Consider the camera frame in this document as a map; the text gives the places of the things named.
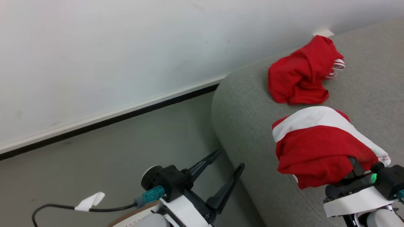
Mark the white laundry basket tan rim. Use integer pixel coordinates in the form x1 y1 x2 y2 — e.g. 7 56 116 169
107 202 162 227

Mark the small white wall box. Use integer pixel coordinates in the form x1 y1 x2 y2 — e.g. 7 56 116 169
312 29 335 38

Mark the black cable teal connector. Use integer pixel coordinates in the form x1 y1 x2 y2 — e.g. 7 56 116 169
32 185 165 227

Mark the red and white garment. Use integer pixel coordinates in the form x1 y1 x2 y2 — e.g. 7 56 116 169
271 106 391 189

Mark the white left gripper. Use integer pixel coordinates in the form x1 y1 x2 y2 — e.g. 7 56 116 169
159 150 245 227

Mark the white wall trim strip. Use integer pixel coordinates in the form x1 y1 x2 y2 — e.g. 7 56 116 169
0 74 228 155

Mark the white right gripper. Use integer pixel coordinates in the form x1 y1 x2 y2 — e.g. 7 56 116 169
324 157 397 217

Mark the white cable label tag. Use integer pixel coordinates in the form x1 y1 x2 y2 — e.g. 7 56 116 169
74 192 105 212

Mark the grey fabric sofa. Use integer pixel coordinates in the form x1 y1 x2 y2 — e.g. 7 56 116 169
211 17 404 227

